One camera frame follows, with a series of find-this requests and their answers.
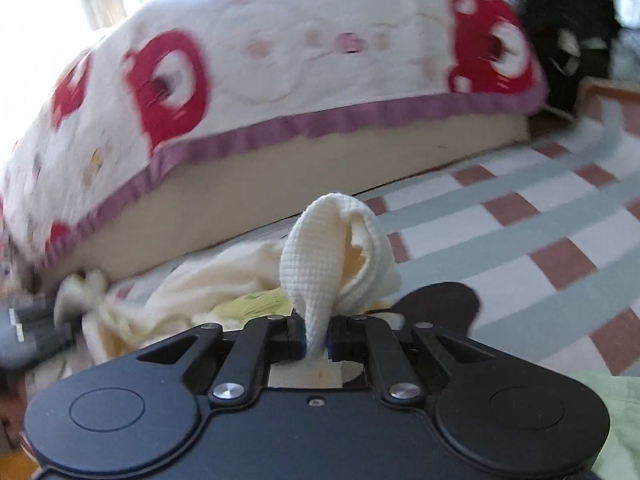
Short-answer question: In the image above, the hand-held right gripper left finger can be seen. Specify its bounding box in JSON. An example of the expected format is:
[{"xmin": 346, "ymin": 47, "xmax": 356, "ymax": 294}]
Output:
[{"xmin": 136, "ymin": 314, "xmax": 307, "ymax": 407}]

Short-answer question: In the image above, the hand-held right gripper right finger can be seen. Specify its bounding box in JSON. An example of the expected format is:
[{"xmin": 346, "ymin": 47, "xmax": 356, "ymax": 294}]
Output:
[{"xmin": 326, "ymin": 314, "xmax": 496, "ymax": 403}]

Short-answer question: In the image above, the cream baby romper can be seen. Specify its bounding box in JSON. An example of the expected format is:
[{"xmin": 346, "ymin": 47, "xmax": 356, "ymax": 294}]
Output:
[{"xmin": 55, "ymin": 192, "xmax": 403, "ymax": 391}]

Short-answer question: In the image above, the pile of dark clothes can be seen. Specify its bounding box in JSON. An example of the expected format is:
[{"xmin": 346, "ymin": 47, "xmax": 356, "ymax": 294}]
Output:
[{"xmin": 507, "ymin": 0, "xmax": 640, "ymax": 116}]

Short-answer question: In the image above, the checkered play mat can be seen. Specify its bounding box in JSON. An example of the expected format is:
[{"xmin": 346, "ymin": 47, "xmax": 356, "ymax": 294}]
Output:
[{"xmin": 240, "ymin": 82, "xmax": 640, "ymax": 378}]

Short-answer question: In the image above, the light green cloth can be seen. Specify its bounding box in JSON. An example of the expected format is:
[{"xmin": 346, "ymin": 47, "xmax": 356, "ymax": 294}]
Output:
[{"xmin": 570, "ymin": 369, "xmax": 640, "ymax": 480}]

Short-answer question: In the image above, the bear print quilt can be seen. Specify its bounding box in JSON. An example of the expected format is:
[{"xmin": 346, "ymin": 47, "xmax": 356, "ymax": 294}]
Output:
[{"xmin": 0, "ymin": 0, "xmax": 551, "ymax": 273}]

